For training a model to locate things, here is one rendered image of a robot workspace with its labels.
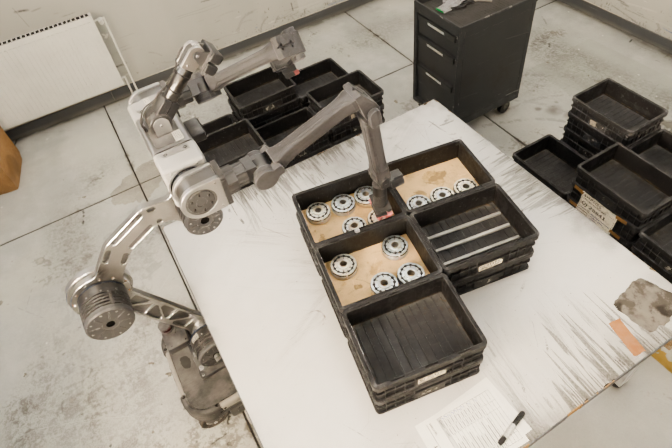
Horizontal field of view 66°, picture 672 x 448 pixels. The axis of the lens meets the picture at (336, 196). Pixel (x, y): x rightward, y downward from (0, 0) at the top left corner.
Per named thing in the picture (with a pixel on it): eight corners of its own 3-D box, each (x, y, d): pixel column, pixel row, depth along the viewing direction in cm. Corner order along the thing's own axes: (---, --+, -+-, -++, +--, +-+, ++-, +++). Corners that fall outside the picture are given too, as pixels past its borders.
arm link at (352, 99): (353, 69, 155) (372, 88, 149) (366, 96, 166) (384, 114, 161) (237, 161, 155) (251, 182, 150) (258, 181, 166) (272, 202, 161)
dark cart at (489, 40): (450, 144, 362) (460, 28, 296) (412, 112, 389) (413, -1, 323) (515, 111, 378) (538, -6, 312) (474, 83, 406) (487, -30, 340)
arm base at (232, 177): (219, 188, 157) (208, 160, 149) (243, 177, 160) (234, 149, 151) (230, 206, 152) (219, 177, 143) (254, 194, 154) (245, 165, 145)
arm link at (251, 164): (233, 161, 152) (241, 173, 149) (264, 147, 155) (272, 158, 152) (240, 181, 159) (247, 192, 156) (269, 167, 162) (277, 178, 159)
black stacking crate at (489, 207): (443, 289, 192) (444, 271, 184) (408, 232, 212) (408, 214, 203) (535, 253, 199) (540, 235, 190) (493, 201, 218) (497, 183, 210)
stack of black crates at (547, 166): (594, 199, 298) (605, 171, 281) (555, 222, 290) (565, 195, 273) (542, 161, 323) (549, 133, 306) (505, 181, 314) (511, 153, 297)
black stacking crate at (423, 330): (376, 405, 166) (374, 391, 158) (343, 328, 185) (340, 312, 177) (484, 360, 172) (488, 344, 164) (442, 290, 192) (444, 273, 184)
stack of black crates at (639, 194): (656, 245, 273) (690, 187, 240) (616, 271, 265) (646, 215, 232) (594, 199, 298) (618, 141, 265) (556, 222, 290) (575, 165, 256)
